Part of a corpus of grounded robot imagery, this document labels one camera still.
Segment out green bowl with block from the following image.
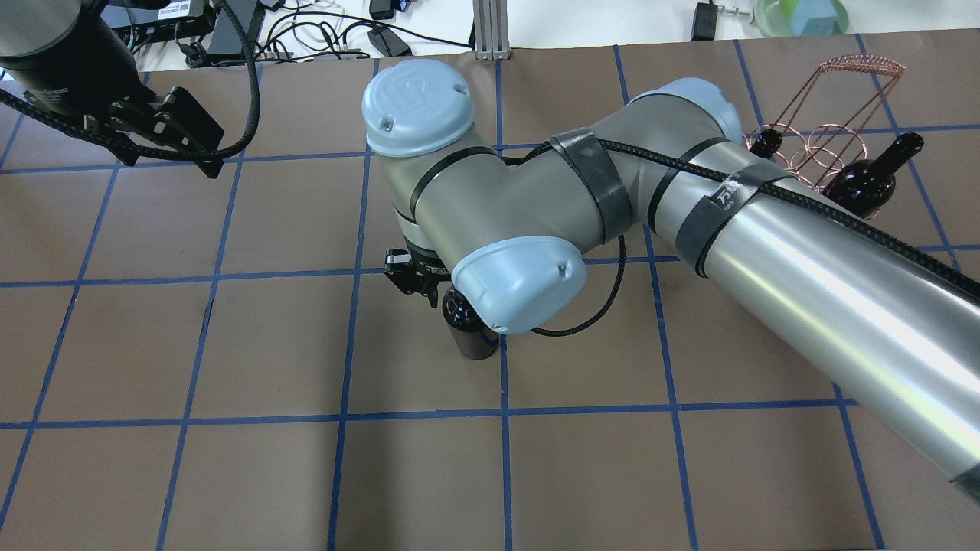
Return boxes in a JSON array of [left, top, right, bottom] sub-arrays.
[[755, 1, 850, 38]]

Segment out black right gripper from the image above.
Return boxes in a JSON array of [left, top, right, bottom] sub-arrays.
[[383, 244, 451, 309]]

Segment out black electronics box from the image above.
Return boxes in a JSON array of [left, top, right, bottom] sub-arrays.
[[100, 1, 216, 43]]

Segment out black power adapter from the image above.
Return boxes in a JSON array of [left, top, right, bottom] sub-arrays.
[[367, 27, 413, 58]]

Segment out copper wire wine basket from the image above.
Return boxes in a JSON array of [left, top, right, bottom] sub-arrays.
[[744, 53, 907, 191]]

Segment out black wine bottle slot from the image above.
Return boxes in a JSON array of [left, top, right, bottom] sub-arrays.
[[749, 128, 784, 160], [820, 132, 925, 220]]

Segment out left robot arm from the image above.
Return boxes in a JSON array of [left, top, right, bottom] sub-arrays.
[[1, 1, 224, 166]]

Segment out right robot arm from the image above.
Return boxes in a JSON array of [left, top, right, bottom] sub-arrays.
[[361, 58, 979, 500]]

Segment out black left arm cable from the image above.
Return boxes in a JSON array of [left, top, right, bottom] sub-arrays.
[[0, 0, 263, 166]]

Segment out black flat device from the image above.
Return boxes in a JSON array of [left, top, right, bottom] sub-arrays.
[[206, 1, 265, 65]]

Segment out black power brick right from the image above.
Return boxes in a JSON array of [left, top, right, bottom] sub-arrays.
[[690, 1, 720, 42]]

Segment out aluminium frame post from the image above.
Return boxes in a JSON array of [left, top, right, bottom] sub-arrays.
[[472, 0, 511, 60]]

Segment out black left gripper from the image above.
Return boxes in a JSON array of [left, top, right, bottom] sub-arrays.
[[84, 86, 224, 154]]

